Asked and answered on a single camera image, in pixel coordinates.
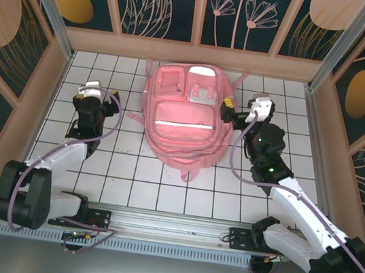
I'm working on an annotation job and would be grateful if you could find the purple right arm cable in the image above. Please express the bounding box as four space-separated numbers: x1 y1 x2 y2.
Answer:
213 109 365 273

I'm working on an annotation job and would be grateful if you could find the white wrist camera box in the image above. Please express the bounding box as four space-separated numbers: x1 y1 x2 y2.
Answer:
77 78 104 101
245 91 275 126

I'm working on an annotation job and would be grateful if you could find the gold circle leaves wall panel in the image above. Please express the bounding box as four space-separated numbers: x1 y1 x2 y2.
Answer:
101 0 197 45

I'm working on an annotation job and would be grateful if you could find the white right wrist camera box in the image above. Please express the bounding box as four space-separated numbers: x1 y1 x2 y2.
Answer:
245 91 275 126

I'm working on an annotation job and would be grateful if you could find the pink backpack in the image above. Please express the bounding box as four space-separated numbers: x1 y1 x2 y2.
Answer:
117 54 252 190

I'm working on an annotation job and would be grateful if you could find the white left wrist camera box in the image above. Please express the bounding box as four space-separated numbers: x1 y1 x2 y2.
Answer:
77 78 104 101

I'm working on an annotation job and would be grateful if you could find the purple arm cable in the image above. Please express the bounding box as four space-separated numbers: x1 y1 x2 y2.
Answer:
4 78 137 260
213 109 365 273

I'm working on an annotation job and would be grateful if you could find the aluminium side rail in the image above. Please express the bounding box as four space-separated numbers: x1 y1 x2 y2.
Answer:
277 84 365 273

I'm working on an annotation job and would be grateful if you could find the aluminium mounting rail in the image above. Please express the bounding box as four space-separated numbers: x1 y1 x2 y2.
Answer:
0 186 355 272

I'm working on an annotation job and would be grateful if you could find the aluminium frame post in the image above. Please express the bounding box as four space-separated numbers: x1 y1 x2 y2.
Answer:
305 0 365 101
4 0 84 63

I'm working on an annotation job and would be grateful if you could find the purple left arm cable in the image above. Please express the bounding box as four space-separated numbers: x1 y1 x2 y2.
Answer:
4 78 137 260

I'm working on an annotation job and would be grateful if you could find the slotted grey cable duct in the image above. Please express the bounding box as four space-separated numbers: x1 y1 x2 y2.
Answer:
0 221 254 273

